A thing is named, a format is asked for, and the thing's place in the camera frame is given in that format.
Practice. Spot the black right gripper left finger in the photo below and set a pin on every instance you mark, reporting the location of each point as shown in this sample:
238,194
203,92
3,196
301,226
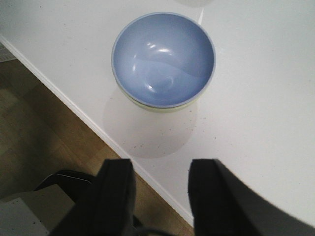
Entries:
106,208

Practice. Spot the blue bowl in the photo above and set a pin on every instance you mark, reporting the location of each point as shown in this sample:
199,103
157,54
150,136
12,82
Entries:
163,60

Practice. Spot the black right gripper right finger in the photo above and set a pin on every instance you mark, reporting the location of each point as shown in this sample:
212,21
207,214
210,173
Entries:
214,210

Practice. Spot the green bowl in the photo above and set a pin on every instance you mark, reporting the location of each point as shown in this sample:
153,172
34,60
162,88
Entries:
157,109

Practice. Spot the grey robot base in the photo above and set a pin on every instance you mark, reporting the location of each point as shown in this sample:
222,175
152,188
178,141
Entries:
38,212

